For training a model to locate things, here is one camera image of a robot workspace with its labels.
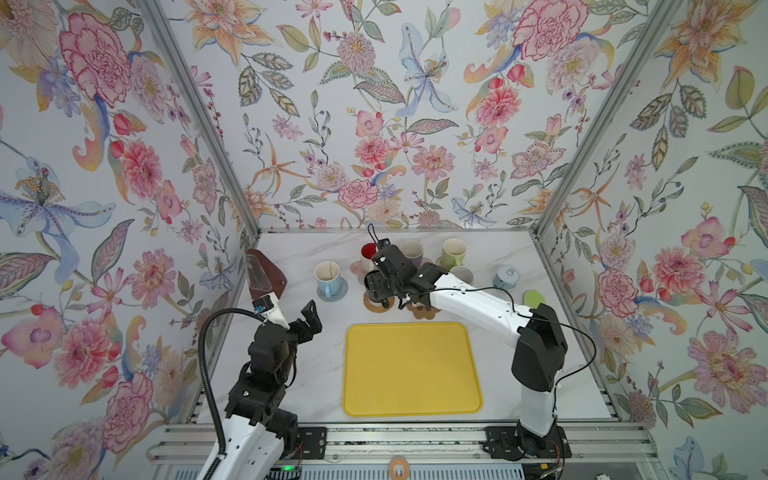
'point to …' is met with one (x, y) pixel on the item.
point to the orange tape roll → (399, 460)
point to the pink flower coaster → (356, 269)
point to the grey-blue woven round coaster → (343, 291)
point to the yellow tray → (409, 369)
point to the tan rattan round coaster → (378, 309)
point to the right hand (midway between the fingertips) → (380, 278)
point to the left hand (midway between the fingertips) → (306, 308)
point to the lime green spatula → (533, 298)
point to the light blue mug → (327, 274)
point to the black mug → (377, 287)
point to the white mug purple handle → (412, 250)
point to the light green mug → (453, 253)
